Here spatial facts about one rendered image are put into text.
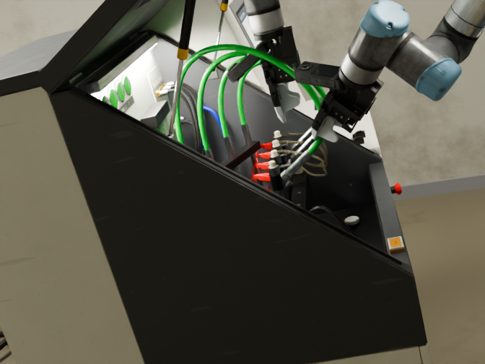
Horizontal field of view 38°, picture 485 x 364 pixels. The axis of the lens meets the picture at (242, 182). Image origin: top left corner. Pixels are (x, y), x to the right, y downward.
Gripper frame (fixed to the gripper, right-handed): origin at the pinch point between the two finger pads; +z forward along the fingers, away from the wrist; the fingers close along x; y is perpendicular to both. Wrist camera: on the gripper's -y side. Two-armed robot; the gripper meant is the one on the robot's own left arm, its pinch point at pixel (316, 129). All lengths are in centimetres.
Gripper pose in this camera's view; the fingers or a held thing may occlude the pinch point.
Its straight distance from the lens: 151.2
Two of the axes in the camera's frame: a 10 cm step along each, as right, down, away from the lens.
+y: 8.0, 5.8, -1.7
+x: 5.6, -6.0, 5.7
